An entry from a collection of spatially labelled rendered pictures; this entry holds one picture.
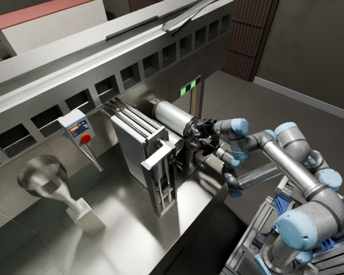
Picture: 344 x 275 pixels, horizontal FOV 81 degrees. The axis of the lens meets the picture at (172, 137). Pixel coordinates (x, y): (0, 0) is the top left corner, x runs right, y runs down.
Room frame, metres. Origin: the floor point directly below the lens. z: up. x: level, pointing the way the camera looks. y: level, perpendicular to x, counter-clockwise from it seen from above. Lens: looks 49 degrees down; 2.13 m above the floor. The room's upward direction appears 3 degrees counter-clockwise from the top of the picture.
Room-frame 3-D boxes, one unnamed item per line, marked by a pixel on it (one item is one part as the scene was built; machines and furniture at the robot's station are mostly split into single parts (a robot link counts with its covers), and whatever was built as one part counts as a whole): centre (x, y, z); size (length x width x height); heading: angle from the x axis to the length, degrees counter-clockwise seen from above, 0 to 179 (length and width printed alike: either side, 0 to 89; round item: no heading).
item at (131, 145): (0.70, 0.23, 1.17); 0.34 x 0.05 x 0.54; 45
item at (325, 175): (0.56, -0.92, 0.98); 0.13 x 0.12 x 0.14; 2
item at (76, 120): (0.46, 0.30, 1.66); 0.07 x 0.07 x 0.10; 45
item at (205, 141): (0.78, -0.24, 1.12); 0.12 x 0.08 x 0.09; 45
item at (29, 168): (0.39, 0.47, 1.50); 0.14 x 0.14 x 0.06
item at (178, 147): (0.83, 0.06, 1.17); 0.26 x 0.12 x 0.12; 45
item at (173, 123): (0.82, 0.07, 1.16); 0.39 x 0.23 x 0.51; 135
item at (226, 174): (0.65, -0.35, 1.01); 0.11 x 0.08 x 0.11; 2
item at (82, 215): (0.39, 0.47, 1.18); 0.14 x 0.14 x 0.57
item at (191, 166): (0.77, -0.12, 1.05); 0.06 x 0.05 x 0.31; 45
